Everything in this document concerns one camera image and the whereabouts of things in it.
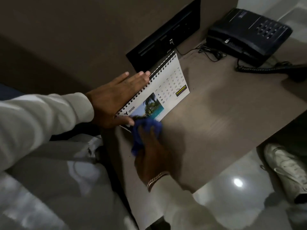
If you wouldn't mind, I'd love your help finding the person's left hand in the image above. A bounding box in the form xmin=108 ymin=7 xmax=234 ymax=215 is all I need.
xmin=85 ymin=71 xmax=151 ymax=129

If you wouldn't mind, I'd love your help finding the person's right hand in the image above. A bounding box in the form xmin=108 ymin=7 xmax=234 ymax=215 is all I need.
xmin=134 ymin=126 xmax=178 ymax=187

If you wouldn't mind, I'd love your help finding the blue cleaning cloth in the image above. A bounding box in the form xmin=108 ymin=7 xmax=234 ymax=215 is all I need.
xmin=130 ymin=117 xmax=163 ymax=157

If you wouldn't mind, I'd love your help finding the white spiral desk calendar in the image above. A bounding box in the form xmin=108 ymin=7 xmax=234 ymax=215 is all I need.
xmin=115 ymin=51 xmax=190 ymax=132

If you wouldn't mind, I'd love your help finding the person's left forearm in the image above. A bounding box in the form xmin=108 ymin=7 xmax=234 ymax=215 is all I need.
xmin=0 ymin=92 xmax=94 ymax=173

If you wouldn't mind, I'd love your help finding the person's right forearm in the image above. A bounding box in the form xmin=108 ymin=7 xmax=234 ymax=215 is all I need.
xmin=149 ymin=173 xmax=243 ymax=230

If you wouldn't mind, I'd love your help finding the person's white clothing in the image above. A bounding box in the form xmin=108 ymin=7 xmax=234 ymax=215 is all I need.
xmin=0 ymin=134 xmax=138 ymax=230

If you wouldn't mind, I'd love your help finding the black desk telephone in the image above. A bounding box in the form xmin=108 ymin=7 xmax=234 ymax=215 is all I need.
xmin=206 ymin=8 xmax=293 ymax=68

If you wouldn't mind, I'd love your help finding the white sneaker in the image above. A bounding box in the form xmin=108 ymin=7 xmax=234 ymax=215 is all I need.
xmin=260 ymin=143 xmax=307 ymax=204

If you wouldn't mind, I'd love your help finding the metal chain bracelet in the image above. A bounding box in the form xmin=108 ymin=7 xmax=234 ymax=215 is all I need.
xmin=146 ymin=171 xmax=170 ymax=192

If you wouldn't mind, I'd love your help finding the black wall socket panel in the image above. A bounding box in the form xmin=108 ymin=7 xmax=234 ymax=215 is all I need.
xmin=126 ymin=0 xmax=201 ymax=73

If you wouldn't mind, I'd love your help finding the thin black cable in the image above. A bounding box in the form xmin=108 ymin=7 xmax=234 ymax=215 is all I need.
xmin=176 ymin=43 xmax=227 ymax=62

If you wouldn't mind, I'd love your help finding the black coiled phone cord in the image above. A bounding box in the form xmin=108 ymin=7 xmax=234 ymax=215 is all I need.
xmin=236 ymin=58 xmax=292 ymax=75

